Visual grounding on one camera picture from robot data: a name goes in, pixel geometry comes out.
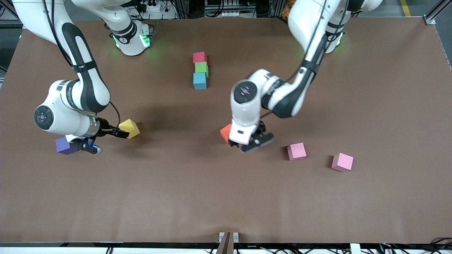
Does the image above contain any brown table cover mat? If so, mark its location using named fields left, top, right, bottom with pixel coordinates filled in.
left=0, top=17, right=452, bottom=244

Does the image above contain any white power strip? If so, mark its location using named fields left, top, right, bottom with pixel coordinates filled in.
left=139, top=2, right=177, bottom=20

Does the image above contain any black and red cable bundle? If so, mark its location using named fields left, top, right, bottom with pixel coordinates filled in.
left=380, top=237, right=452, bottom=254

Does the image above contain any purple foam cube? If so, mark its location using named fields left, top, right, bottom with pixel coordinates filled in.
left=55, top=137, right=80, bottom=155

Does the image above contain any orchid pink foam cube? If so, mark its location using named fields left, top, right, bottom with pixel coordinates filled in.
left=331, top=153, right=354, bottom=173

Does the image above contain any grey equipment rack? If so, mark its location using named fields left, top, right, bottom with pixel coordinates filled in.
left=204, top=0, right=255, bottom=18

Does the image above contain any blue foam cube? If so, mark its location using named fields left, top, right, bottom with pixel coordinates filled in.
left=193, top=72, right=207, bottom=90

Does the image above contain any orange foam cube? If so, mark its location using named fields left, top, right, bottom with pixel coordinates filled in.
left=220, top=123, right=233, bottom=143

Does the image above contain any orange yellow lumpy bundle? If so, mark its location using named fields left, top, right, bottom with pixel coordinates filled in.
left=281, top=0, right=297, bottom=20

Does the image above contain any brown upright bar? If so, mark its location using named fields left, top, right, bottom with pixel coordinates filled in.
left=216, top=232, right=234, bottom=254

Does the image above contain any aluminium frame profile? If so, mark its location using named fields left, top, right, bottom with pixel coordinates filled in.
left=424, top=0, right=452, bottom=26

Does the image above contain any yellow foam cube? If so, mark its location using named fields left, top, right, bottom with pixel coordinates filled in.
left=118, top=119, right=141, bottom=139

